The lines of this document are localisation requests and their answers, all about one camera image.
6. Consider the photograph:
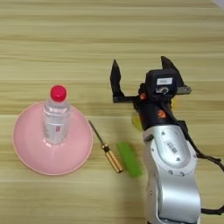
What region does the screwdriver with amber handle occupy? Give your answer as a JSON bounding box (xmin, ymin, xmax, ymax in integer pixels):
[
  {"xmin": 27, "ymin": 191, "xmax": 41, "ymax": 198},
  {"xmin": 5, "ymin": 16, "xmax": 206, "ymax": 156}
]
[{"xmin": 87, "ymin": 119, "xmax": 124, "ymax": 174}]

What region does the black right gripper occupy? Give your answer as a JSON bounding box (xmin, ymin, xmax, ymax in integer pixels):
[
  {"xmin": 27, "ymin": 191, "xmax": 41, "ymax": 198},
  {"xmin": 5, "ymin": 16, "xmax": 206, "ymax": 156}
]
[{"xmin": 109, "ymin": 55, "xmax": 193, "ymax": 132}]

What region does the clear water bottle red cap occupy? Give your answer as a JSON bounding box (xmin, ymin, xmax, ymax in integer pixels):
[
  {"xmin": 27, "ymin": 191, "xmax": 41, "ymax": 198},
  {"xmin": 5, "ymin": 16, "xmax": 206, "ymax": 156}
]
[{"xmin": 42, "ymin": 84, "xmax": 72, "ymax": 146}]

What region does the pink round plate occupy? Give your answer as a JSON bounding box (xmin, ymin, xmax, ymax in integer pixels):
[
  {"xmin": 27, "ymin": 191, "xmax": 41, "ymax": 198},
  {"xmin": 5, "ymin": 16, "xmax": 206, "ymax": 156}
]
[{"xmin": 11, "ymin": 100, "xmax": 95, "ymax": 177}]

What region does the black box with white label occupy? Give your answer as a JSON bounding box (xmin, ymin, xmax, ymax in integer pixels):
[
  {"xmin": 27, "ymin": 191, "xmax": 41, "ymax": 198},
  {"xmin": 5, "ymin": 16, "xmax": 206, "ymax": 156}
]
[{"xmin": 144, "ymin": 68, "xmax": 179, "ymax": 102}]

